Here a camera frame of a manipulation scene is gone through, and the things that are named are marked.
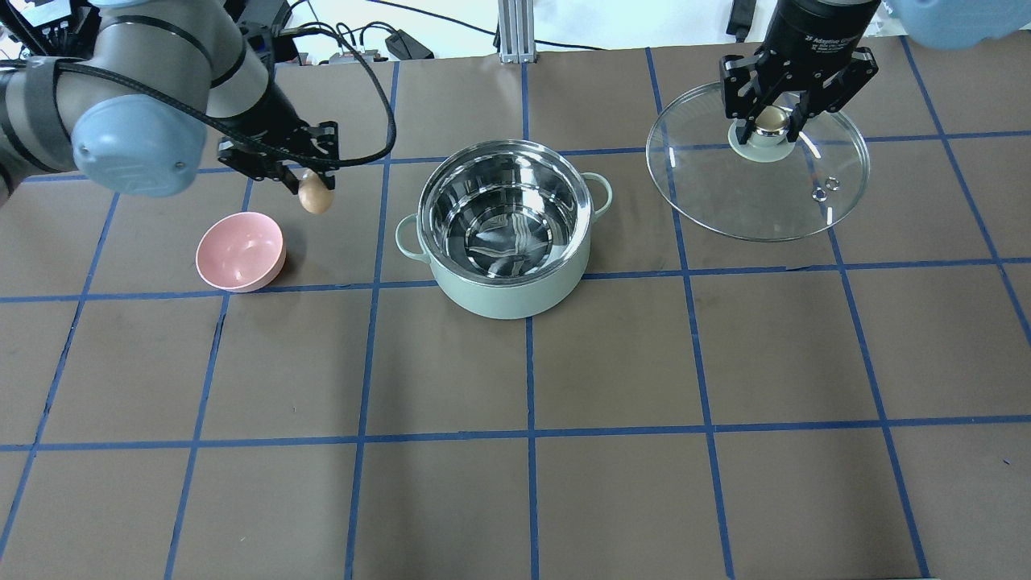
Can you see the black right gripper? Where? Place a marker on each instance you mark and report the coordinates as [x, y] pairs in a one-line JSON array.
[[816, 31]]

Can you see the black power adapter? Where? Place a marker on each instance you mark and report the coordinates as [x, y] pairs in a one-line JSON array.
[[404, 47]]

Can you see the pink bowl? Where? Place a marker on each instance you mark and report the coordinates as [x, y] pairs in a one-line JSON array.
[[241, 253]]

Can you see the pale green steel pot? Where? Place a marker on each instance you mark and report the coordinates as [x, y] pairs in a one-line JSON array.
[[505, 227]]

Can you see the aluminium frame post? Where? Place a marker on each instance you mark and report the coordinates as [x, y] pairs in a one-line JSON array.
[[515, 32]]

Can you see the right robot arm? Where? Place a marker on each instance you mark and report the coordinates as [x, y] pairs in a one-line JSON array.
[[946, 25]]

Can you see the glass pot lid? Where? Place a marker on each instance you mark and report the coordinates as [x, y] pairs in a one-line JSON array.
[[768, 189]]

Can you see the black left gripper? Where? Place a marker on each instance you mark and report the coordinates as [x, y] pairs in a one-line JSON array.
[[271, 122]]

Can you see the beige egg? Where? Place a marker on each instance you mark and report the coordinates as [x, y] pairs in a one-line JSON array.
[[313, 194]]

